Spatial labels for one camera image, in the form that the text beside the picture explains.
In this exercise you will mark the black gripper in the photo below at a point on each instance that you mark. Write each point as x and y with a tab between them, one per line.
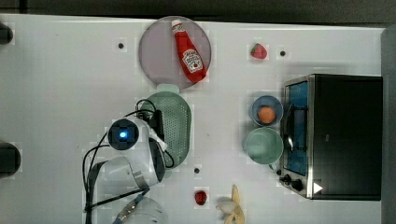
156	123

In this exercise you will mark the green plastic strainer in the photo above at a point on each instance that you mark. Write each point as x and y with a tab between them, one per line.
176	123

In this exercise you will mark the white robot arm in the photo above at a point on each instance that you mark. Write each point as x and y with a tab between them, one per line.
137	142

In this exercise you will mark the red ketchup bottle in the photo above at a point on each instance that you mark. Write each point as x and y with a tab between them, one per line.
190	59

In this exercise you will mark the grey round plate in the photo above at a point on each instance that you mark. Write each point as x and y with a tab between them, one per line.
157	51

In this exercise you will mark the small red toy fruit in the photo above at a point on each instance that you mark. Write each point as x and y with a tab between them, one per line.
200	197

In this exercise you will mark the orange ball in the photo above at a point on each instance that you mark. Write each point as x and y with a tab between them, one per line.
266	115

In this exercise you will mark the green cup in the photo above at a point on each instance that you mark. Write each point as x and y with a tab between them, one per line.
264	146

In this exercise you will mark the blue bowl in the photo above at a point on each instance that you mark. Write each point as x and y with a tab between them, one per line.
270	101

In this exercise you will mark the peeled toy banana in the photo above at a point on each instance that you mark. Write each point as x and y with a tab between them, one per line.
232	209

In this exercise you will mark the red toy strawberry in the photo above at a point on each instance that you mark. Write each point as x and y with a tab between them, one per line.
259	52

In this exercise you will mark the black toaster oven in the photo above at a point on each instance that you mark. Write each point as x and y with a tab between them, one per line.
332	132

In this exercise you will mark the black camera mount lower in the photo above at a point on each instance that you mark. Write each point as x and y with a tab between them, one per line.
10	160

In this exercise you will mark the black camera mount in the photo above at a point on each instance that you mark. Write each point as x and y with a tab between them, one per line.
10	160
6	34

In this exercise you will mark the black camera mount upper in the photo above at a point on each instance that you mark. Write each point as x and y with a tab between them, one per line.
6	34

